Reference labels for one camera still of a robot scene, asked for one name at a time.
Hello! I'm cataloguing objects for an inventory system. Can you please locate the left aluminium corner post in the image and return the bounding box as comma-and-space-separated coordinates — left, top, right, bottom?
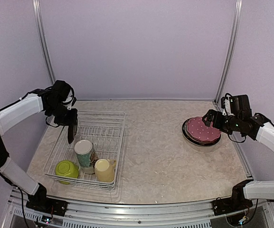
32, 0, 56, 84

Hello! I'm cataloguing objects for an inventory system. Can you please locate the white wire dish rack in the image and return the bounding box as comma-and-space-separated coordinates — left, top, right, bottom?
43, 111, 125, 189

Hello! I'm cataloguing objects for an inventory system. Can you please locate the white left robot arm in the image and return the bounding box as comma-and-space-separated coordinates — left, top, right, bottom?
0, 80, 78, 211

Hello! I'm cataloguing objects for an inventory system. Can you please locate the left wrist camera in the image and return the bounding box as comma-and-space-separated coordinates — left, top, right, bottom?
52, 80, 76, 109

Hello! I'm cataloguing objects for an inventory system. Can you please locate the black rimmed striped plate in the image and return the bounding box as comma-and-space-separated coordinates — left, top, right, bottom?
182, 118, 222, 148

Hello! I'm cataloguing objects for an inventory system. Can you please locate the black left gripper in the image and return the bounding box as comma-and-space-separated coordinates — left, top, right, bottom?
47, 101, 77, 125

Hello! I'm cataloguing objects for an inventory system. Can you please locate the small black plate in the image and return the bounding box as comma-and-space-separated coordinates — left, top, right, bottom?
67, 125, 77, 144

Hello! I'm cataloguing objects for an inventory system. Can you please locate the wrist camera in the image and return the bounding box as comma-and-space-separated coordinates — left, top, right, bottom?
52, 80, 76, 109
221, 93, 252, 120

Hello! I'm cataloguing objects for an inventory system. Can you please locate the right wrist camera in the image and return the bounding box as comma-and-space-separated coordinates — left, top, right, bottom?
221, 93, 252, 120

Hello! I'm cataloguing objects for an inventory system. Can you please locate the aluminium front frame rail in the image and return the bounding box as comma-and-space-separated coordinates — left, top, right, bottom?
0, 190, 274, 228

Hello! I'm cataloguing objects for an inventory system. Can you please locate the floral patterned tall mug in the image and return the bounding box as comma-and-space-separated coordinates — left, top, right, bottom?
74, 140, 98, 174

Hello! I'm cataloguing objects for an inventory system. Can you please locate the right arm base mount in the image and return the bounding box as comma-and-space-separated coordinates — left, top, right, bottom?
212, 180, 253, 216

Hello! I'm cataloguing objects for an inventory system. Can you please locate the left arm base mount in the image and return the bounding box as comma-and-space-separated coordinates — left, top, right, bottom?
26, 183, 68, 217

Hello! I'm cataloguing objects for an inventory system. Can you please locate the aluminium corner post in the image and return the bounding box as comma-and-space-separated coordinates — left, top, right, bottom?
32, 0, 56, 84
214, 0, 243, 104

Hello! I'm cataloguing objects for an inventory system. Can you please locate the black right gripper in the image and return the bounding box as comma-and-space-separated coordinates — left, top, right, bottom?
202, 109, 242, 135

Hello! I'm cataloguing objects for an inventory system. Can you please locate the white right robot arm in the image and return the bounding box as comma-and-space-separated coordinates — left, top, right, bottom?
202, 109, 274, 211

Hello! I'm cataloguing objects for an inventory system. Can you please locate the right aluminium corner post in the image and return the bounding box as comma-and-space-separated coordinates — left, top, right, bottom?
214, 0, 243, 104

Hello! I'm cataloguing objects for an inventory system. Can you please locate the lime green bowl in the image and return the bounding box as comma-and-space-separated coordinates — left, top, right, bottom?
55, 160, 79, 179

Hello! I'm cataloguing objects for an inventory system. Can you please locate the yellow mug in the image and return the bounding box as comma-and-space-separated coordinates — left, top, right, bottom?
94, 159, 117, 183

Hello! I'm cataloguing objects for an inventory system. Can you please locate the maroon pink plate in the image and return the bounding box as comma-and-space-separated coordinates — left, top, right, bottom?
186, 116, 221, 143

